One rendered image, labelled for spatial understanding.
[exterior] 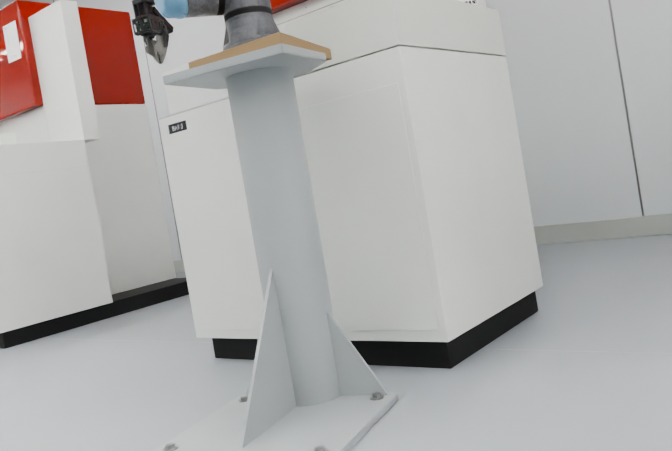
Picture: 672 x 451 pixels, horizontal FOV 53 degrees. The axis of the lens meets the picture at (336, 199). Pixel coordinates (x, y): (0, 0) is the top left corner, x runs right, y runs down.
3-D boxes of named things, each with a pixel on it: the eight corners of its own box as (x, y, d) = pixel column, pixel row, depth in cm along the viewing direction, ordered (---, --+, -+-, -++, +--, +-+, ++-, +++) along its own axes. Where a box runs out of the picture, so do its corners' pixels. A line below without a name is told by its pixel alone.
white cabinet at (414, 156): (318, 314, 276) (284, 115, 275) (547, 311, 216) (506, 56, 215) (196, 363, 226) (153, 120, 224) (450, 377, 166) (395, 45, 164)
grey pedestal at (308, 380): (331, 471, 123) (254, 21, 121) (144, 464, 142) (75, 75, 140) (419, 378, 169) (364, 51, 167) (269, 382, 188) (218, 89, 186)
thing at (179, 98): (191, 114, 229) (184, 73, 229) (315, 77, 195) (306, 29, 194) (169, 115, 222) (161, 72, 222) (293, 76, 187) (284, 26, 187)
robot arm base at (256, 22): (273, 40, 154) (265, -3, 154) (213, 56, 158) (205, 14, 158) (294, 52, 169) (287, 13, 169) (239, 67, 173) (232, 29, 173)
